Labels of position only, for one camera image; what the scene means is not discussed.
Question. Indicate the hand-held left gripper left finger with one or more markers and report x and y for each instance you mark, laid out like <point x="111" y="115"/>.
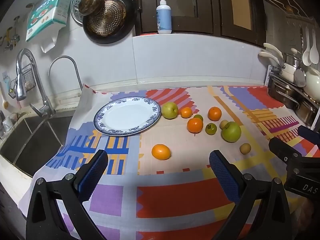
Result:
<point x="92" y="177"/>

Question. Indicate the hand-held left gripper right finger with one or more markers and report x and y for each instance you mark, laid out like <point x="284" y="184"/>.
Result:
<point x="223" y="177"/>

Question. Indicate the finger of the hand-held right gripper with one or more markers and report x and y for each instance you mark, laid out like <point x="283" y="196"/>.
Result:
<point x="308" y="133"/>
<point x="283" y="150"/>

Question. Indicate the small tan fruit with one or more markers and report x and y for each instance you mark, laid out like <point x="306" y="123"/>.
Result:
<point x="223" y="123"/>
<point x="245" y="148"/>

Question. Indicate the large green apple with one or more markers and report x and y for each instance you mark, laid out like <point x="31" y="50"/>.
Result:
<point x="231" y="132"/>

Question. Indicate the green fruit with dark calyx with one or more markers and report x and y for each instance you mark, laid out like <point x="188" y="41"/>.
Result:
<point x="211" y="129"/>

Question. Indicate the small green fruit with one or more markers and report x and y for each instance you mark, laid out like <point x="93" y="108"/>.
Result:
<point x="198" y="117"/>

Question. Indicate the blue rimmed white plate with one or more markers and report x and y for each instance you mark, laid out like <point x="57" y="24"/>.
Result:
<point x="126" y="117"/>

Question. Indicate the steel pot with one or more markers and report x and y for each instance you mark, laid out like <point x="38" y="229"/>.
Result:
<point x="287" y="92"/>

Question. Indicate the colourful patterned cloth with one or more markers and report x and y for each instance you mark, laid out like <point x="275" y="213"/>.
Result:
<point x="180" y="195"/>

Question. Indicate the steel spatula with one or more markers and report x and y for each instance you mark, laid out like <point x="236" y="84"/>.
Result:
<point x="300" y="77"/>

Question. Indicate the steel sink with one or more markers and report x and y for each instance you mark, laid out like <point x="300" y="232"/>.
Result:
<point x="32" y="145"/>

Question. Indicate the small orange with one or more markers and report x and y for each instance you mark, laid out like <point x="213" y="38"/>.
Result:
<point x="186" y="112"/>

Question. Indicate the white spoon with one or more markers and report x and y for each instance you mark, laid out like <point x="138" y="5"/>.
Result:
<point x="314" y="53"/>
<point x="306" y="55"/>

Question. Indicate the yellow green pear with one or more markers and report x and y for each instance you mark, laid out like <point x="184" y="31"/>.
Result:
<point x="169" y="110"/>

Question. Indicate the chrome gooseneck tap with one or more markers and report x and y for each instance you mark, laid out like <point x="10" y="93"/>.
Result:
<point x="75" y="67"/>

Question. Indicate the chrome kitchen faucet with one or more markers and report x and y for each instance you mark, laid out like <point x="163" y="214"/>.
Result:
<point x="37" y="80"/>

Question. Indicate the white plastic bag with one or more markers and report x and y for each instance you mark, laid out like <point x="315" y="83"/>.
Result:
<point x="51" y="41"/>

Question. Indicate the black frying pan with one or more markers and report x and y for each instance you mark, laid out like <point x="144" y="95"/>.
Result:
<point x="127" y="27"/>

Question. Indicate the copper strainer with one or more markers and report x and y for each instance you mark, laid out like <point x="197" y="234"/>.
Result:
<point x="107" y="17"/>

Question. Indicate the blue white pump bottle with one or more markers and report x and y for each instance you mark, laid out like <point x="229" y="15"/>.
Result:
<point x="164" y="17"/>

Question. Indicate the teal printed box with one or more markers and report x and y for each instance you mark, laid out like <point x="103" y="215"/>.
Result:
<point x="47" y="12"/>

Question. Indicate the bicycle shaped wall hook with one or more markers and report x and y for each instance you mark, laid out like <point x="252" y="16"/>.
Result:
<point x="10" y="38"/>

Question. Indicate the dark wooden window frame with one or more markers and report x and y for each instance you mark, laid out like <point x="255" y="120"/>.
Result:
<point x="200" y="5"/>

